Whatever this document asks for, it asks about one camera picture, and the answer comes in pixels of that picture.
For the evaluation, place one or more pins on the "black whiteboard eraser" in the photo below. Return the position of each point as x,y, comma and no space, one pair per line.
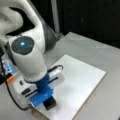
50,103

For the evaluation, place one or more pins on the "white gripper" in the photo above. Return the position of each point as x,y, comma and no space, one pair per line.
25,89

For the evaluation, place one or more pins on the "grey metal post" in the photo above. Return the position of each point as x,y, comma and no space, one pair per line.
55,16

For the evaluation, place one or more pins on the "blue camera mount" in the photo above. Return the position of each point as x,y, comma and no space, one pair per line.
42,93

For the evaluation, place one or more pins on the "orange clamp block near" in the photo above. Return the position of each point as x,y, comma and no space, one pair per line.
10,79

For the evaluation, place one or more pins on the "black device with blue light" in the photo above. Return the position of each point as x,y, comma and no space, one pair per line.
8,68

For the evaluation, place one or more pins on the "white whiteboard panel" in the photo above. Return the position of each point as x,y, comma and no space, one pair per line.
81,79

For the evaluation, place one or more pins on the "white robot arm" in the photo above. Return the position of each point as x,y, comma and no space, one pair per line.
27,48

